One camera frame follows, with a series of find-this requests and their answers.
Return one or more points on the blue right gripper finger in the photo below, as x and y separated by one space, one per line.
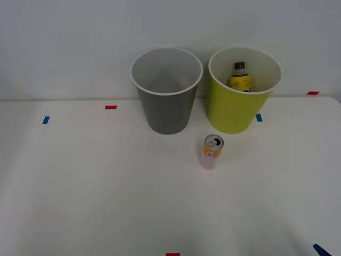
323 252

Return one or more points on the orange drink can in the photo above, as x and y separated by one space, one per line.
211 153

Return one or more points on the yellow-green plastic waste bin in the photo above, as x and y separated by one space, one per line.
234 112

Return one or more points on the small bottle with yellow label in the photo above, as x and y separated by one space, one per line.
240 81

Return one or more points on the grey plastic waste bin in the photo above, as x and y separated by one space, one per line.
167 112

